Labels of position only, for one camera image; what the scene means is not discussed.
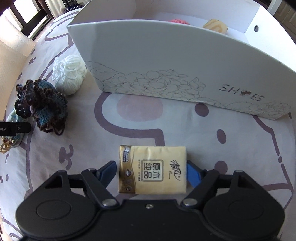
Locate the dark crochet flower scrunchie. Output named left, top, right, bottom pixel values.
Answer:
left=15, top=79, right=68, bottom=136

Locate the yellow tissue pack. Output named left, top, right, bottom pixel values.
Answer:
left=118, top=145, right=187, bottom=195

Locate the light blue fabric pouch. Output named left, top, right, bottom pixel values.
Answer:
left=1, top=109, right=27, bottom=154

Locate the pink crochet doll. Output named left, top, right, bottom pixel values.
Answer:
left=170, top=19, right=190, bottom=25

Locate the oval wooden block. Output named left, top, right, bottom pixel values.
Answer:
left=203, top=19, right=228, bottom=34

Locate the white yarn ball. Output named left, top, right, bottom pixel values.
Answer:
left=52, top=55, right=87, bottom=95

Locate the white shoe box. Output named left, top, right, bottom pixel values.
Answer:
left=67, top=1, right=295, bottom=120

